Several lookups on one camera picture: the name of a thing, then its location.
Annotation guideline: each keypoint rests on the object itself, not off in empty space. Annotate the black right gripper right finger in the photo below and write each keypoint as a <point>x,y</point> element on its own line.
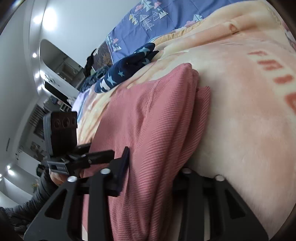
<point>230,218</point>

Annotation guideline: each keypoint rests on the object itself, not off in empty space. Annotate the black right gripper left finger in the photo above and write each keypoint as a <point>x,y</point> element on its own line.
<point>61,216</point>

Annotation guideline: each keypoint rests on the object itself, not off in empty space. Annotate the pink knit shirt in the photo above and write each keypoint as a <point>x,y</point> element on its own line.
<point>162,122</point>

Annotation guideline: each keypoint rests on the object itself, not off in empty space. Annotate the left hand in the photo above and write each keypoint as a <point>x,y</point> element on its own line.
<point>57,178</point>

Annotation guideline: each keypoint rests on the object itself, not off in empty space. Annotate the lilac printed bed sheet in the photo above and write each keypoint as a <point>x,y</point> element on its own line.
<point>80,104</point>

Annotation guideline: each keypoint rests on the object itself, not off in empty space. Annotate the teal knitted cloth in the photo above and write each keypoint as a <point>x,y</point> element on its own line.
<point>92,79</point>

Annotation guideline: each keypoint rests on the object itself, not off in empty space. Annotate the navy star plush blanket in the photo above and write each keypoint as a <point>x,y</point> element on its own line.
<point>125,68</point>

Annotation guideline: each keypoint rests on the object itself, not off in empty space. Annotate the dark floral pillow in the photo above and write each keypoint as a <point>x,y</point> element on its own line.
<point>102,57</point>

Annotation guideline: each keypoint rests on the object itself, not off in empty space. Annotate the peach fleece blanket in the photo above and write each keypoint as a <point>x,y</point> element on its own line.
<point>241,52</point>

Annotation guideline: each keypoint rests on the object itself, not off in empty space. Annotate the blue tree print pillow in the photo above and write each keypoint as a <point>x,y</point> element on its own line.
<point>149,20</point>

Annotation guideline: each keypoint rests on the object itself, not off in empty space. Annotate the black camera box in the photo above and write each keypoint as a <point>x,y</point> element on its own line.
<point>60,133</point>

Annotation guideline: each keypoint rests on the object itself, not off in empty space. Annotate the black strap bag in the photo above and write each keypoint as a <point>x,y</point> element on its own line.
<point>89,64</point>

